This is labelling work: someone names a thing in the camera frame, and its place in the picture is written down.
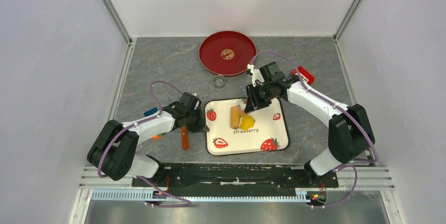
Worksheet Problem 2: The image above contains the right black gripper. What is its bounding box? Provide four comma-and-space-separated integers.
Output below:
247, 84, 275, 115

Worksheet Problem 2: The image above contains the wooden roller with handle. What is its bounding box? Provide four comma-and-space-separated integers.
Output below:
230, 105, 249, 130

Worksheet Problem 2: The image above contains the yellow dough lump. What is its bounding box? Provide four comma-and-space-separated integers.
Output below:
239, 115, 256, 131

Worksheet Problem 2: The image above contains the white strawberry tray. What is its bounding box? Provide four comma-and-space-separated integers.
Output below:
205, 98, 290, 156

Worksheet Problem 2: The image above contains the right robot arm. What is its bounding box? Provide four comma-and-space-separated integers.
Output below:
245, 62, 375, 186

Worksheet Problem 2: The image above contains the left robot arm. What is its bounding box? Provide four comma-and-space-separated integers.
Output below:
87, 92, 209, 186

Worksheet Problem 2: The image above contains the red toy block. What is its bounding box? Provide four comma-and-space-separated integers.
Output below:
297, 65, 315, 85

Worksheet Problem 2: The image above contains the round metal cookie cutter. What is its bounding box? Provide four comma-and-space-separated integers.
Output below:
212, 75, 226, 89

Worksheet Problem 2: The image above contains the blue toy brick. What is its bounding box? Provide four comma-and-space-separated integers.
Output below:
144, 107, 158, 117

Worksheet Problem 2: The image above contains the round red tray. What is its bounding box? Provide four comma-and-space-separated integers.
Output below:
199, 31, 257, 76

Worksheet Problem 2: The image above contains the metal spatula orange handle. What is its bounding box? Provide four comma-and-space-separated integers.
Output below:
180, 126, 189, 150

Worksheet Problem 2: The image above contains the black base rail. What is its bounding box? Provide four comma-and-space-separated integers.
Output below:
149, 162, 339, 197

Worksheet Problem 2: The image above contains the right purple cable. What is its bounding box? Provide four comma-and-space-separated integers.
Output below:
248, 50, 379, 209

